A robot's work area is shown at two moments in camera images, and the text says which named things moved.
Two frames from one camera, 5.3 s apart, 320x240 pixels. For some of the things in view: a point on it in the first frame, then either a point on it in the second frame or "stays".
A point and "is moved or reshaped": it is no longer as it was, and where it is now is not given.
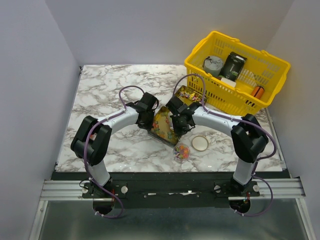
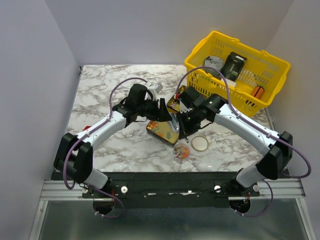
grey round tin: x=213 y=65 stays
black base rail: x=171 y=190 stays
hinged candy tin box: x=162 y=127 is moved or reshaped
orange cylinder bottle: x=258 y=92 stays
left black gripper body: x=147 y=124 to x=149 y=109
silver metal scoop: x=170 y=120 is moved or reshaped
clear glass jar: x=181 y=152 stays
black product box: x=232 y=66 stays
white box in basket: x=228 y=81 stays
